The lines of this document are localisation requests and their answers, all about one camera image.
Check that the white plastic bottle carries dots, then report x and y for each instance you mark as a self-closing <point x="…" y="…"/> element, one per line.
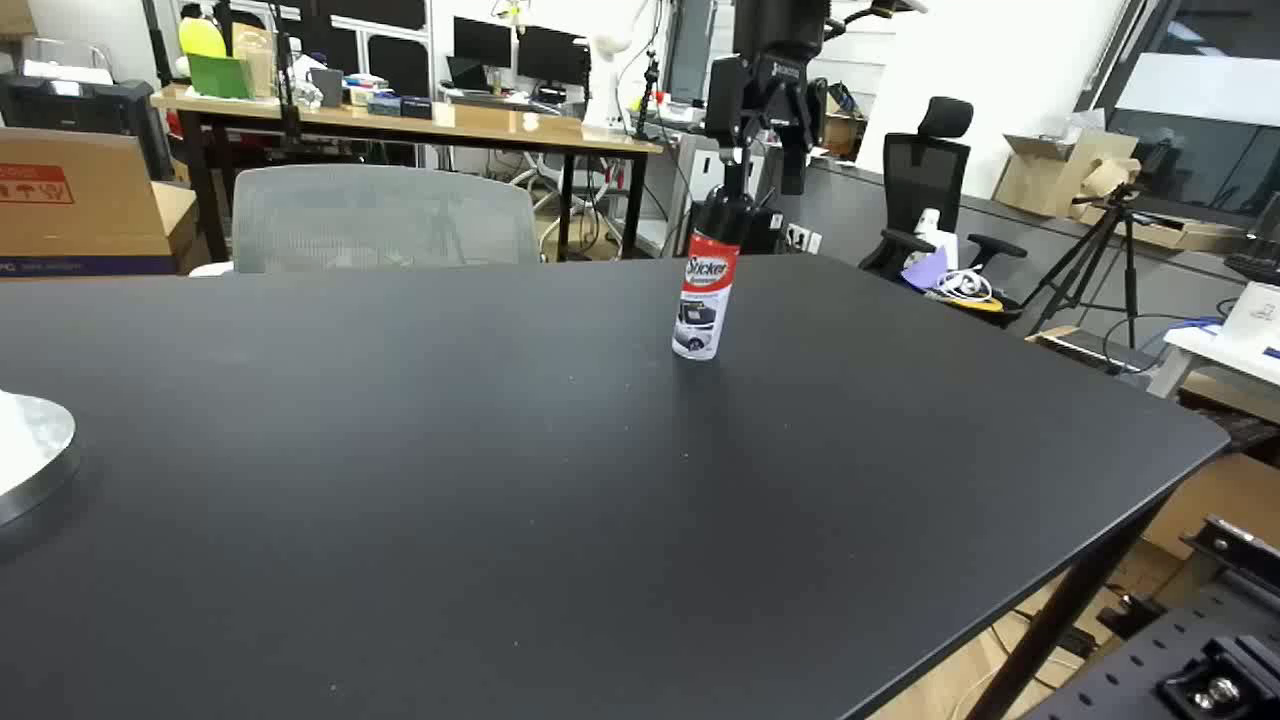
<point x="938" y="236"/>

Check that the black camera tripod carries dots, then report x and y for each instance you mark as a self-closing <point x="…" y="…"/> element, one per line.
<point x="1101" y="260"/>

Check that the purple cloth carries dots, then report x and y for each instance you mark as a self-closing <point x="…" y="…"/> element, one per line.
<point x="921" y="268"/>

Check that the black perforated mounting board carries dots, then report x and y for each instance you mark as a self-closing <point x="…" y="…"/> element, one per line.
<point x="1173" y="653"/>

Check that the white red spray can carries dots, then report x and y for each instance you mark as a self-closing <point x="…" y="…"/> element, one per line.
<point x="703" y="307"/>

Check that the brown cardboard box red label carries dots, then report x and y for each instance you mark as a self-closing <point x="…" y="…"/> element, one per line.
<point x="73" y="200"/>

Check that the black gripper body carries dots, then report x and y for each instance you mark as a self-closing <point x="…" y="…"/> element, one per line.
<point x="767" y="98"/>

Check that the white side table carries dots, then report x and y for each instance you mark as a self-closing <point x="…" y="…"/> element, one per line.
<point x="1233" y="343"/>

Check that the black computer monitor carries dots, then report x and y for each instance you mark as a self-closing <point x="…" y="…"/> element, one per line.
<point x="483" y="43"/>
<point x="553" y="59"/>

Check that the open brown cardboard box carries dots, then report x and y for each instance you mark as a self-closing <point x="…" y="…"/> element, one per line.
<point x="1064" y="169"/>

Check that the grey mesh office chair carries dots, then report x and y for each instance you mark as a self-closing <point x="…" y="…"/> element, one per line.
<point x="381" y="220"/>

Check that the yellow green folder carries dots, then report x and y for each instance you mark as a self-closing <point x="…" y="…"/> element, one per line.
<point x="212" y="63"/>

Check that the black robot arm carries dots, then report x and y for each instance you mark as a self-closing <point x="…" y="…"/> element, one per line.
<point x="782" y="26"/>

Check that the black office chair with headrest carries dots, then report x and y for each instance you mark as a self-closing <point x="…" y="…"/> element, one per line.
<point x="927" y="173"/>

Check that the black table leg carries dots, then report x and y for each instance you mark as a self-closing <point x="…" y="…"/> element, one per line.
<point x="1063" y="620"/>

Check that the wooden desk black legs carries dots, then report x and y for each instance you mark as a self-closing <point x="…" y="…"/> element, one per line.
<point x="442" y="125"/>

